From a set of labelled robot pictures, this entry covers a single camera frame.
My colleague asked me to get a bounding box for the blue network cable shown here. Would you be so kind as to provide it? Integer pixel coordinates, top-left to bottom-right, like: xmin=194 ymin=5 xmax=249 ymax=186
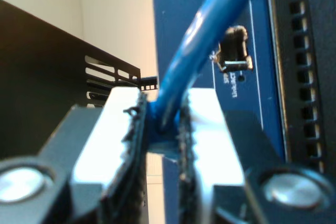
xmin=146 ymin=0 xmax=270 ymax=162

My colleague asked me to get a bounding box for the black slotted metal panel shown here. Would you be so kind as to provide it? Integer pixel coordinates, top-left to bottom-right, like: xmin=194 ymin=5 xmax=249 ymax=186
xmin=0 ymin=0 xmax=160 ymax=161

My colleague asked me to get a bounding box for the black server unit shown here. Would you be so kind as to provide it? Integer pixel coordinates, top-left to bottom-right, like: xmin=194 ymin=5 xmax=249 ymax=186
xmin=266 ymin=0 xmax=336 ymax=175

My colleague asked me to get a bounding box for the blue network switch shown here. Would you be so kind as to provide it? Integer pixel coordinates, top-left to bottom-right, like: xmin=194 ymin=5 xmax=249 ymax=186
xmin=151 ymin=0 xmax=287 ymax=224

